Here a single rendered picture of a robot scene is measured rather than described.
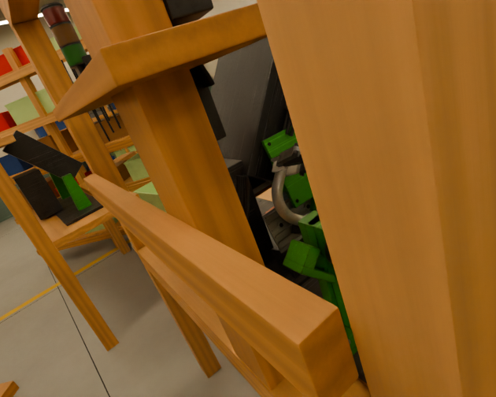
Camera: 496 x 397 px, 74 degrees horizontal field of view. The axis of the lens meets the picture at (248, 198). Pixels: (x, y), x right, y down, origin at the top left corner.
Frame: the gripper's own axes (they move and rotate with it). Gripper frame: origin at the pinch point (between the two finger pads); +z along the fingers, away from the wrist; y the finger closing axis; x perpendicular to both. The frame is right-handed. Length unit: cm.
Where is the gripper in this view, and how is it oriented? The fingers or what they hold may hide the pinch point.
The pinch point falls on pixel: (286, 167)
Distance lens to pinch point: 87.7
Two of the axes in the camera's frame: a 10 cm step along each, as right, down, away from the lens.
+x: -2.3, 9.6, -1.9
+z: -4.4, 0.8, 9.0
